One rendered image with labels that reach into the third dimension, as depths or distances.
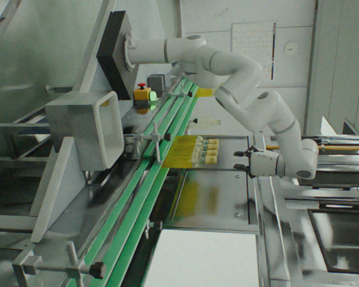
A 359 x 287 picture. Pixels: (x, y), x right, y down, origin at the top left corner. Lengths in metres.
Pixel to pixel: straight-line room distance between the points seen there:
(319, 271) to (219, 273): 0.31
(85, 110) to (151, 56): 0.42
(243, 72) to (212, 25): 6.01
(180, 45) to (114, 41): 0.25
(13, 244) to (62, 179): 0.41
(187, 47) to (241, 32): 5.80
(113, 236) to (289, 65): 6.57
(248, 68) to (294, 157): 0.32
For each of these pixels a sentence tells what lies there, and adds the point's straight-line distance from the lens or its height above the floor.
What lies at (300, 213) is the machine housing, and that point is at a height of 1.48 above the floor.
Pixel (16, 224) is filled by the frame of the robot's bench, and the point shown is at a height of 0.63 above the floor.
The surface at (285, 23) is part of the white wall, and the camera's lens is 7.10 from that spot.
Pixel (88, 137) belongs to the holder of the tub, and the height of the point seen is 0.80.
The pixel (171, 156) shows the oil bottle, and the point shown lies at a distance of 1.31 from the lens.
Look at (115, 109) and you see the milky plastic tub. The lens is 1.14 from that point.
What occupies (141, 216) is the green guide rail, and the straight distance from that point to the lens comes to 1.07.
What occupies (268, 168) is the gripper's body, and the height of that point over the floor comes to 1.36.
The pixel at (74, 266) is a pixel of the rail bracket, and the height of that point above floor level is 0.96.
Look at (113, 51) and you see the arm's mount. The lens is 1.21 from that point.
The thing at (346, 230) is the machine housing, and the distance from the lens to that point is 1.29.
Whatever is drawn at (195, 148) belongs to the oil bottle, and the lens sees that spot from 1.36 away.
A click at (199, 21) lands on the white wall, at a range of 7.08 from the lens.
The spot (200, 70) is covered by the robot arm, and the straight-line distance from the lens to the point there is 1.19.
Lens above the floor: 1.25
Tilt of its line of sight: 10 degrees down
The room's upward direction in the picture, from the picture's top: 90 degrees clockwise
